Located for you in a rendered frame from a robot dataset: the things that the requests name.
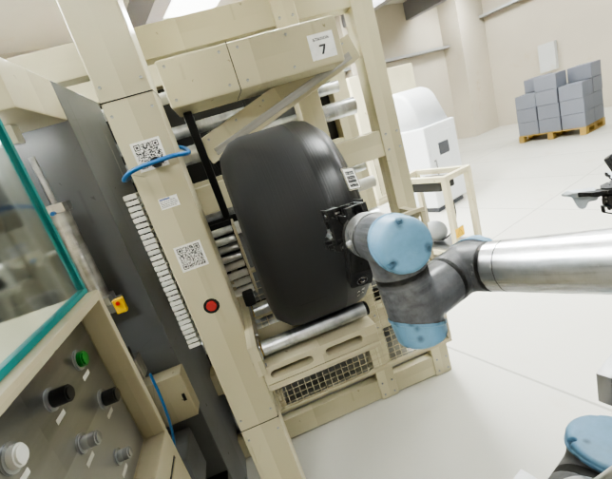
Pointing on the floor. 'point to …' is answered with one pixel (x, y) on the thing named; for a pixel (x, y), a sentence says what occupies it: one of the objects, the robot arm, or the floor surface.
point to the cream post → (180, 223)
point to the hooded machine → (429, 141)
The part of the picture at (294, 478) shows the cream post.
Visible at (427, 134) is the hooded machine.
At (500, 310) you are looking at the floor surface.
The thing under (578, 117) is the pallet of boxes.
